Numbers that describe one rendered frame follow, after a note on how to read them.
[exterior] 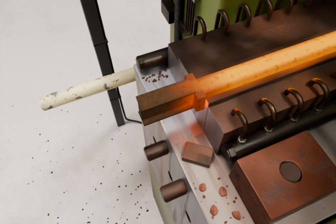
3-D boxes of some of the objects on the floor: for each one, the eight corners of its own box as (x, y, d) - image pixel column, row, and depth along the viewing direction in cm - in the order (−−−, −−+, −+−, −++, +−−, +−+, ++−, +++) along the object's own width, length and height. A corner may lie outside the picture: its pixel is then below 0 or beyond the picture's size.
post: (118, 127, 153) (47, -109, 64) (115, 121, 155) (44, -116, 66) (125, 124, 154) (66, -112, 64) (123, 118, 156) (62, -119, 67)
